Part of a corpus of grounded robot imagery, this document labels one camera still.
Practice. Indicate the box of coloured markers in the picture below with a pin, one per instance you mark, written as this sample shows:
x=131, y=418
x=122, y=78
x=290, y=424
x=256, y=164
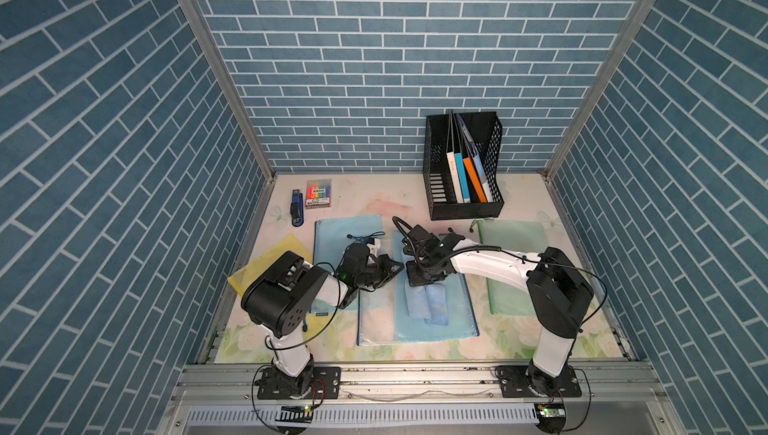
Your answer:
x=318, y=194

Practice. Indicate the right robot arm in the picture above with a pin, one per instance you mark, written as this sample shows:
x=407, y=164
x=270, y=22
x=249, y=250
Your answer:
x=558, y=291

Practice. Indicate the black mesh file holder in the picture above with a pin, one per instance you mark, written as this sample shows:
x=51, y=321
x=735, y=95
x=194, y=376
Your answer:
x=440, y=137

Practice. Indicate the light blue cleaning cloth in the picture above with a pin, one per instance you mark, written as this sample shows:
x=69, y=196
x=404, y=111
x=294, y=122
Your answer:
x=428, y=303

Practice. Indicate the clear grey document bag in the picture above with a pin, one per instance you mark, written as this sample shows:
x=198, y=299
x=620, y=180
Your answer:
x=376, y=309

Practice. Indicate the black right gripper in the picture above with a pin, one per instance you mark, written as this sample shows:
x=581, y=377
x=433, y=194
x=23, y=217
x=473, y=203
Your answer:
x=413, y=279

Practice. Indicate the aluminium front rail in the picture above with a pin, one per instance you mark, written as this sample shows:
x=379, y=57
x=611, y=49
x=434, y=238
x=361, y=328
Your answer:
x=470, y=397

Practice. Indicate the blue mesh document bag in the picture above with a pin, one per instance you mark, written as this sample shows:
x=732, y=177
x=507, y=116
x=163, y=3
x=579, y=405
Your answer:
x=332, y=237

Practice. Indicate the green mesh document bag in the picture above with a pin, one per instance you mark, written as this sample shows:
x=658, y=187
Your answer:
x=514, y=236

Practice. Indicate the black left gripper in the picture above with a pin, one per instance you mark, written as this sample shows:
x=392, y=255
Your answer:
x=385, y=274

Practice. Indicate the orange book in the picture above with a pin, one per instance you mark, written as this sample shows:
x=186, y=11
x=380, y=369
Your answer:
x=474, y=179

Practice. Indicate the blue folder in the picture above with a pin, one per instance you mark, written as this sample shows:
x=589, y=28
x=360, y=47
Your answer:
x=470, y=150

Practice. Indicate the teal book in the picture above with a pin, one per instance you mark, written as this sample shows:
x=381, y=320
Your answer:
x=462, y=178

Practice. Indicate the white book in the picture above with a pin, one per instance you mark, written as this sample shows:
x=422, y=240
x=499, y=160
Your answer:
x=450, y=157

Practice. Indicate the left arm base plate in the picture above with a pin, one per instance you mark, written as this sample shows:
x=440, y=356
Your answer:
x=298, y=382

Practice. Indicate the yellow mesh document bag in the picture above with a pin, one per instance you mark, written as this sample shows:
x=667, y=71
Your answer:
x=264, y=264

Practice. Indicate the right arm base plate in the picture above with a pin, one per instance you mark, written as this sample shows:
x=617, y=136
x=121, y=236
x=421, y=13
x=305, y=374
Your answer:
x=537, y=382

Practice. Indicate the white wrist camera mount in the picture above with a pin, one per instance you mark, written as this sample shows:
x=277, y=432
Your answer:
x=375, y=246

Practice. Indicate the blue black stapler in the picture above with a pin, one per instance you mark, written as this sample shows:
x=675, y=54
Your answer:
x=297, y=208

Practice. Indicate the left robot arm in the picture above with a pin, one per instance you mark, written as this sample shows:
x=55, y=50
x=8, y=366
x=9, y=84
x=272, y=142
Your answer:
x=290, y=354

